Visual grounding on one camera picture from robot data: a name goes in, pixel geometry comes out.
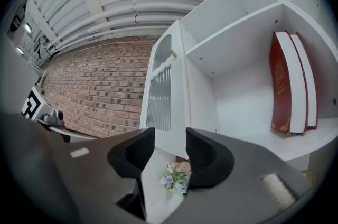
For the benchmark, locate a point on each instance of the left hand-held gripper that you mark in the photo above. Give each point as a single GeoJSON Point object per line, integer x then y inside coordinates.
{"type": "Point", "coordinates": [31, 104]}

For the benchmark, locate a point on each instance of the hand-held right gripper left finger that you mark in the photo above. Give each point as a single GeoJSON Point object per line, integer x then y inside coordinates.
{"type": "Point", "coordinates": [126, 154]}

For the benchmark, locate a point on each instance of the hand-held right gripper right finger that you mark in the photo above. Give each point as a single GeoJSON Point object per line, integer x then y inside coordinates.
{"type": "Point", "coordinates": [211, 159]}

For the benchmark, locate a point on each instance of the white cabinet door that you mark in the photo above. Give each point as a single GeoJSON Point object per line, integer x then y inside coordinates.
{"type": "Point", "coordinates": [179, 101]}

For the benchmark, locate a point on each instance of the white shelf cabinet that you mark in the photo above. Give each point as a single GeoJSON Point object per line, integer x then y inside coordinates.
{"type": "Point", "coordinates": [237, 101]}

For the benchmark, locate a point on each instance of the pastel artificial flower bouquet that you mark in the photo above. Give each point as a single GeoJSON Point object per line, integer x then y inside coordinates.
{"type": "Point", "coordinates": [175, 178]}

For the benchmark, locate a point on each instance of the red hardcover book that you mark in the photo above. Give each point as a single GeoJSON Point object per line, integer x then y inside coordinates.
{"type": "Point", "coordinates": [280, 85]}
{"type": "Point", "coordinates": [311, 91]}

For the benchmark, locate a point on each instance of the white ceiling pipe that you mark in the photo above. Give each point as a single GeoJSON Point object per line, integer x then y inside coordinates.
{"type": "Point", "coordinates": [111, 15]}
{"type": "Point", "coordinates": [116, 26]}

